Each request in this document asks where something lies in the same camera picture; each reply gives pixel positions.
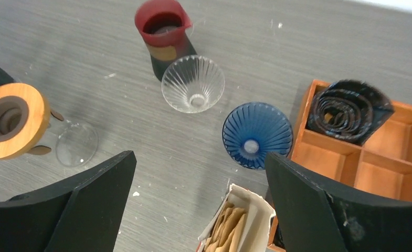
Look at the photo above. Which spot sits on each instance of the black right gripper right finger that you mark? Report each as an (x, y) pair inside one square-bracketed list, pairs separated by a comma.
[(316, 213)]

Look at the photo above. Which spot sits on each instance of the clear glass dripper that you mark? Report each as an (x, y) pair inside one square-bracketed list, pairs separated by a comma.
[(193, 84)]

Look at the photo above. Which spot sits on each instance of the orange coffee filter box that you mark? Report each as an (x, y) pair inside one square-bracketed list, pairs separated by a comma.
[(258, 223)]

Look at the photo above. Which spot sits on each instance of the glass carafe with brown collar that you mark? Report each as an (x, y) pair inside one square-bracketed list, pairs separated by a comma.
[(72, 141)]

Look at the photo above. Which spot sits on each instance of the stack of brown paper filters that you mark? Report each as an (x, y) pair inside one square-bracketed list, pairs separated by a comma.
[(226, 233)]

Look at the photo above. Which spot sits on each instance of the red and black carafe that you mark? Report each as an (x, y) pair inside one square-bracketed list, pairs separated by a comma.
[(162, 25)]

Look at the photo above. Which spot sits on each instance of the blue glass dripper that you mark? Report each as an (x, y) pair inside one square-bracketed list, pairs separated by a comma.
[(254, 129)]

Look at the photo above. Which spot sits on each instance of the dark rolled tie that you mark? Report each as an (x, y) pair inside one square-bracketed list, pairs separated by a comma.
[(349, 111)]

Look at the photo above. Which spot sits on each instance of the orange wooden compartment tray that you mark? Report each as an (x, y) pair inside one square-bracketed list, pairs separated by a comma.
[(382, 166)]

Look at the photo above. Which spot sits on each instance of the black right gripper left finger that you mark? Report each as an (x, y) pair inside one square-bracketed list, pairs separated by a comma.
[(80, 213)]

